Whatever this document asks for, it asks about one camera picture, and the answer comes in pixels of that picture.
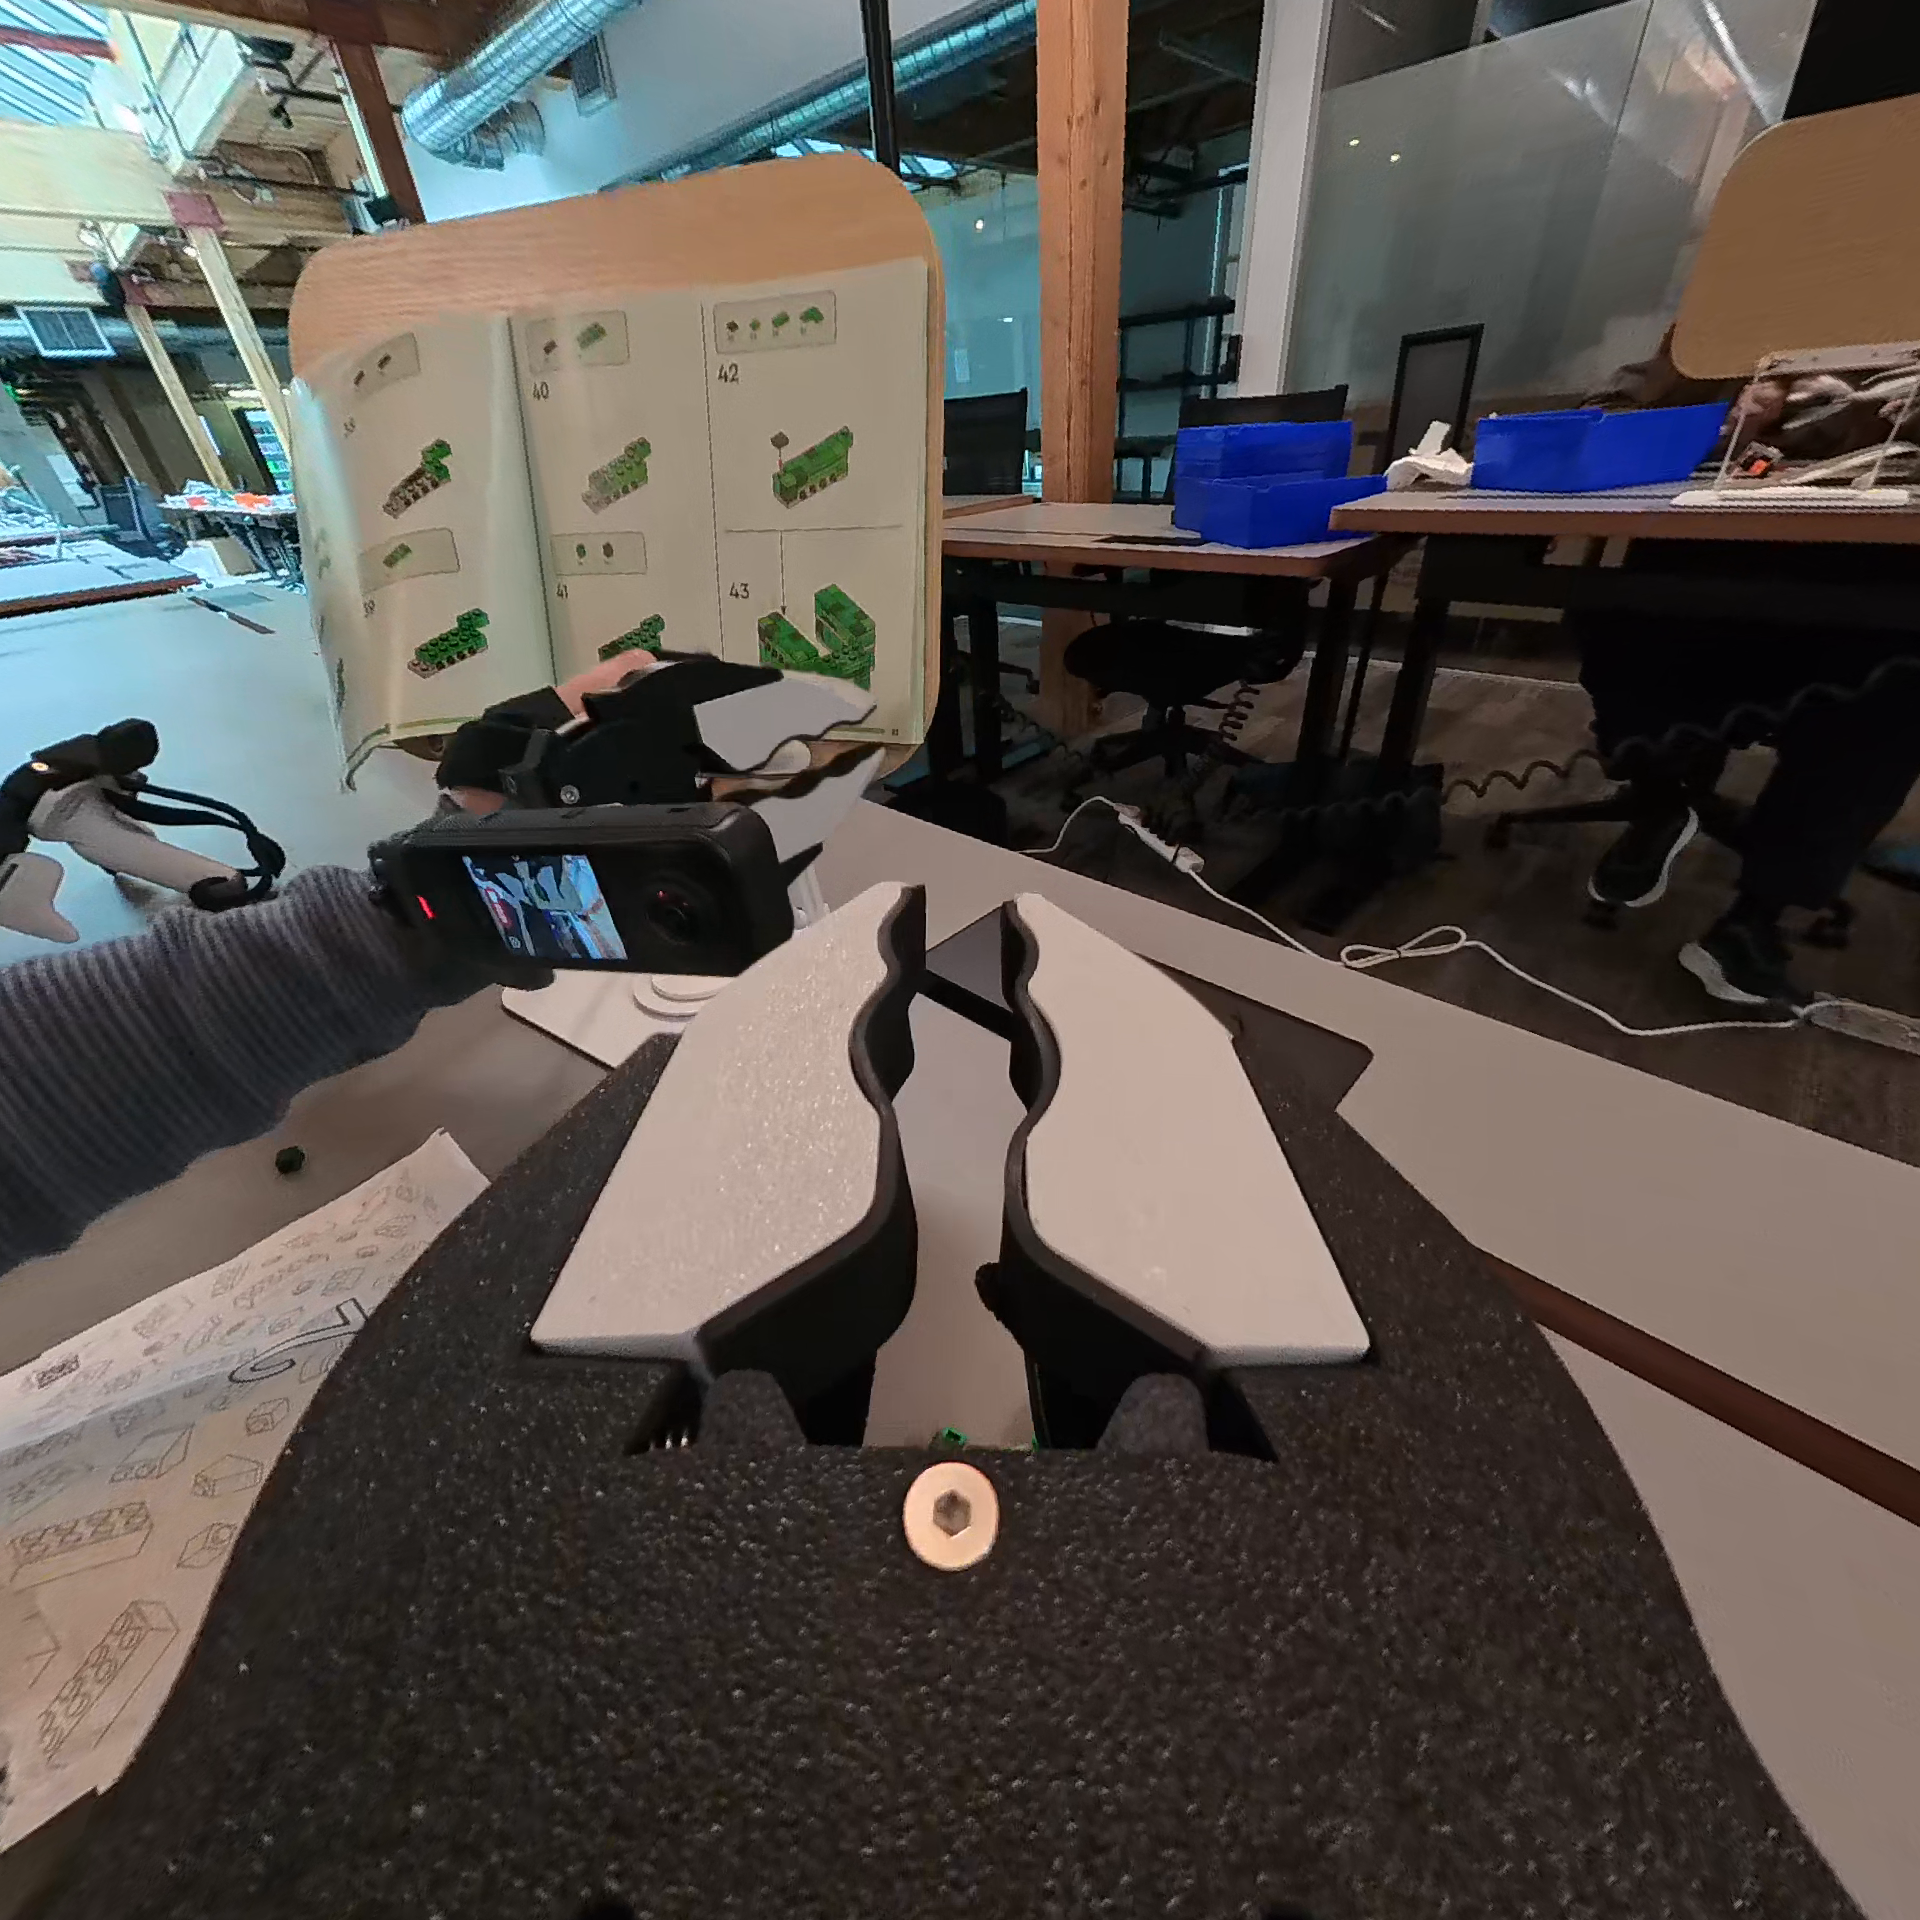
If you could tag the grey office desk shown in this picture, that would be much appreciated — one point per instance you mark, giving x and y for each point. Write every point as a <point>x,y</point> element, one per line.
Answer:
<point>1621,516</point>
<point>1142,533</point>

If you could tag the long blue plastic bin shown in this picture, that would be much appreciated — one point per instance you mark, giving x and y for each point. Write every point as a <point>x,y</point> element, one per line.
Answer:
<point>1593,450</point>

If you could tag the silver ventilation duct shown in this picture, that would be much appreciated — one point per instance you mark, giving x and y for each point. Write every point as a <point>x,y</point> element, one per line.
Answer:
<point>510,83</point>

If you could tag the building instruction booklet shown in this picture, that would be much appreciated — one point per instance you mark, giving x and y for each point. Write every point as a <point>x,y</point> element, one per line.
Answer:
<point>632,450</point>

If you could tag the black office chair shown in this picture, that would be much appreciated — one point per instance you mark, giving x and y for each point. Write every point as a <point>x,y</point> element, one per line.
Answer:
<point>1169,660</point>

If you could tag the brick-printed white paper bag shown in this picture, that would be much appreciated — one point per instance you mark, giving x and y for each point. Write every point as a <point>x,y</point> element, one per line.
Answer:
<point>182,1425</point>

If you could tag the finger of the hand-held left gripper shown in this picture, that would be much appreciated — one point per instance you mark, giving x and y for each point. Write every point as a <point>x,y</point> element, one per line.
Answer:
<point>782,709</point>
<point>805,817</point>

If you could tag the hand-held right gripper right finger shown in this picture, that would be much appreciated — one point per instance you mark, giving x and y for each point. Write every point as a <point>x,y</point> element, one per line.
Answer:
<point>1169,1185</point>

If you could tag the black framed sign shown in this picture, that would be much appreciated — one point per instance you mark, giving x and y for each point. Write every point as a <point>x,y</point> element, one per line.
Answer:
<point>1433,390</point>

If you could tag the white and wooden book stand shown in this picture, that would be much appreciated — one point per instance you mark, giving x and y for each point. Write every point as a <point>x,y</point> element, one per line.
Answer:
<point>674,227</point>

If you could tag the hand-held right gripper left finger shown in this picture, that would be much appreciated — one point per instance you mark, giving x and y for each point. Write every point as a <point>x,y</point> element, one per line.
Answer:
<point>737,1169</point>

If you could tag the person's left forearm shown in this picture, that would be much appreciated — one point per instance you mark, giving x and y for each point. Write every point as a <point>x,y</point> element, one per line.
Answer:
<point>182,1035</point>

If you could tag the wooden book stand board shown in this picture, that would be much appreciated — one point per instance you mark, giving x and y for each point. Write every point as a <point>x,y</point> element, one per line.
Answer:
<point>1802,240</point>

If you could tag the white crumpled cloth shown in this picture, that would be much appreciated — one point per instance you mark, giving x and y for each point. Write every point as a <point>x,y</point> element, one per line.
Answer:
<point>1428,460</point>

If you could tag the white power strip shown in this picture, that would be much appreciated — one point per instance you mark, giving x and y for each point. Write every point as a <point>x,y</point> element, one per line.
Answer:
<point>1165,840</point>

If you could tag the wooden pillar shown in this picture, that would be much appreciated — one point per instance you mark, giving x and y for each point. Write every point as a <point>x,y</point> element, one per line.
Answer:
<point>1078,302</point>

